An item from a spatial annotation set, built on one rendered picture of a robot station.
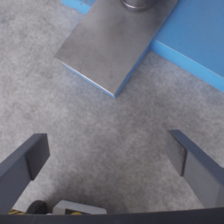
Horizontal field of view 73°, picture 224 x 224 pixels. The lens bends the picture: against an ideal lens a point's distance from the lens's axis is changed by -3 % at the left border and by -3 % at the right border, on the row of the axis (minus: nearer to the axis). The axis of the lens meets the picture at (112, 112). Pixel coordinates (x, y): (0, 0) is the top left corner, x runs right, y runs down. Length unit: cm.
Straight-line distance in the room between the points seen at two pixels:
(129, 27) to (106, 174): 82
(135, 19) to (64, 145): 82
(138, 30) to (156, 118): 49
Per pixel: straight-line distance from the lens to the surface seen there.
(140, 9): 99
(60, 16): 130
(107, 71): 83
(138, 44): 89
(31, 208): 98
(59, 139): 100
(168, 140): 16
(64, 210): 92
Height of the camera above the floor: 91
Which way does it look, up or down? 80 degrees down
